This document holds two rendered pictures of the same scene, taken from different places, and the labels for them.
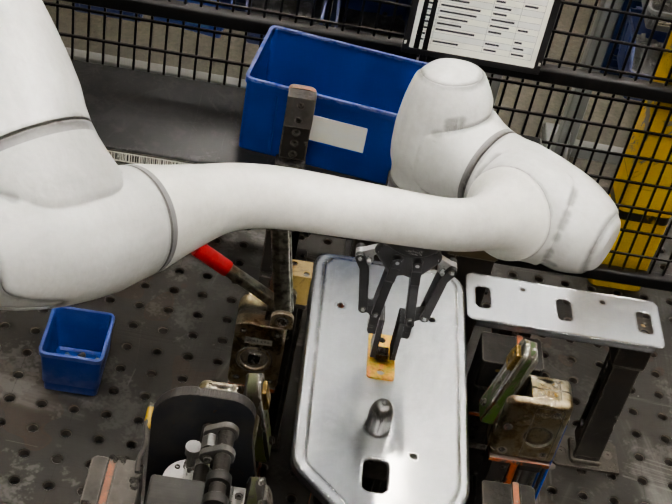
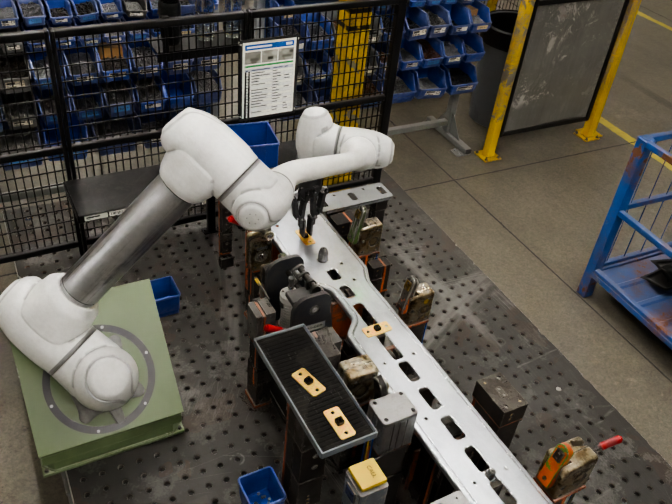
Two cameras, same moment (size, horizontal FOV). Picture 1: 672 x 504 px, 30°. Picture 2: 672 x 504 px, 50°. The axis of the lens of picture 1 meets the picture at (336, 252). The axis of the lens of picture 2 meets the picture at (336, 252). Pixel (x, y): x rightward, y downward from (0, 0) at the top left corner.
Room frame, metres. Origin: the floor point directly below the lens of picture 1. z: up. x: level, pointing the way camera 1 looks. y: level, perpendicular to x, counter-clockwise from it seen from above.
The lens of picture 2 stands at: (-0.51, 0.70, 2.43)
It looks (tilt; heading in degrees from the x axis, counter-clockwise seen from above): 38 degrees down; 332
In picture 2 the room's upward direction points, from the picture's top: 7 degrees clockwise
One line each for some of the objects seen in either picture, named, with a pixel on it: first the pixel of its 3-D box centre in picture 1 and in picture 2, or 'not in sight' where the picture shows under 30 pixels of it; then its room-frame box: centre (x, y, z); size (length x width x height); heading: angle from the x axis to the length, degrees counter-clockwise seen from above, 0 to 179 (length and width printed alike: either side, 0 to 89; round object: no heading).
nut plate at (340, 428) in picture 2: not in sight; (339, 421); (0.37, 0.18, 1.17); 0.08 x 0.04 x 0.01; 6
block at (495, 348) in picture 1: (487, 416); (340, 249); (1.29, -0.27, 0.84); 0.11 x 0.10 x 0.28; 94
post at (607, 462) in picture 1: (609, 394); (374, 224); (1.39, -0.46, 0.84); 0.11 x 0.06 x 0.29; 94
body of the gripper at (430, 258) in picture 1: (410, 243); (309, 185); (1.21, -0.09, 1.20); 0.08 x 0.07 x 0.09; 94
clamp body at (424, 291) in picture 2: not in sight; (410, 331); (0.81, -0.29, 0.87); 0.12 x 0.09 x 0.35; 94
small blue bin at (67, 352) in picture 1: (76, 352); (162, 298); (1.34, 0.36, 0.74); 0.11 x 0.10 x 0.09; 4
